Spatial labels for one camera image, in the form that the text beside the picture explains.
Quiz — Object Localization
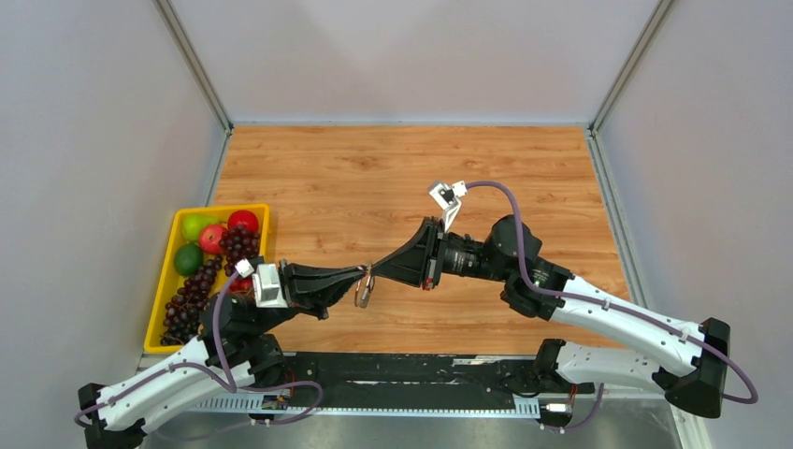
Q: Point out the small red fruits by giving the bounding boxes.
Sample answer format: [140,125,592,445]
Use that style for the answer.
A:
[229,277,253,295]

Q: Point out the lower dark grape bunch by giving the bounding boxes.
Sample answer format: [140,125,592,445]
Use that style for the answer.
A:
[159,255,223,346]

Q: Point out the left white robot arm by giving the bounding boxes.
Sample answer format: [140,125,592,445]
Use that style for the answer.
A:
[74,256,368,448]

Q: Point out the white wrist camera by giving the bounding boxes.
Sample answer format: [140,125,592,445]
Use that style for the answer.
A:
[235,257,288,309]
[427,181,468,233]

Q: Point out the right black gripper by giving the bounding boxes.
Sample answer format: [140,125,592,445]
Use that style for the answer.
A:
[370,217,511,291]

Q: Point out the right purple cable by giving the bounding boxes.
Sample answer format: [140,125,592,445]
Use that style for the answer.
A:
[464,180,759,405]

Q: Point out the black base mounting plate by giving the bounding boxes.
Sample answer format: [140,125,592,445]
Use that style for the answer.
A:
[256,352,595,413]

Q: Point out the red yellow apple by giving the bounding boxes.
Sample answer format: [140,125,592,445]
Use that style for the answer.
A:
[197,224,227,255]

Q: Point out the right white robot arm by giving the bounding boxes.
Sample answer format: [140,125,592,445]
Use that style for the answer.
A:
[370,215,730,419]

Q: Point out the yellow plastic tray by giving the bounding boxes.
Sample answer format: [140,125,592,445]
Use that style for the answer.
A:
[143,203,272,355]

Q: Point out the red apple top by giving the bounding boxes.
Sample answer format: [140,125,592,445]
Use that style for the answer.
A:
[227,210,260,232]

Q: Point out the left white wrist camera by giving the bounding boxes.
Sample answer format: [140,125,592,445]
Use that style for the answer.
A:
[235,257,288,309]

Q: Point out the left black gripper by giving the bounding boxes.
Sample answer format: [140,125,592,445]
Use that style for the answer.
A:
[250,257,368,335]

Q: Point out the upper dark grape bunch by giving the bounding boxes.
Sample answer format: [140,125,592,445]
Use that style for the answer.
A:
[220,224,261,277]

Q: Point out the dark grape bunch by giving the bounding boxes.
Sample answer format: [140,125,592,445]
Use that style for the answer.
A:
[220,224,261,277]
[159,255,223,346]

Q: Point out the green pear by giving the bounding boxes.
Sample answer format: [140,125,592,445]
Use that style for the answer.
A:
[180,213,222,242]

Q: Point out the green lime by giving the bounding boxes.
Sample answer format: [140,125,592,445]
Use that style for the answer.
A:
[173,243,204,277]

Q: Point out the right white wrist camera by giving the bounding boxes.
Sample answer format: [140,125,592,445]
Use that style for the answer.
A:
[427,181,468,233]

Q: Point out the black headed silver key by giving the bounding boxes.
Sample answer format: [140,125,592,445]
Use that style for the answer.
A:
[362,266,375,301]

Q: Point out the silver keyring with keys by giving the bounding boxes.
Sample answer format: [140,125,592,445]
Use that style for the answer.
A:
[353,265,376,309]

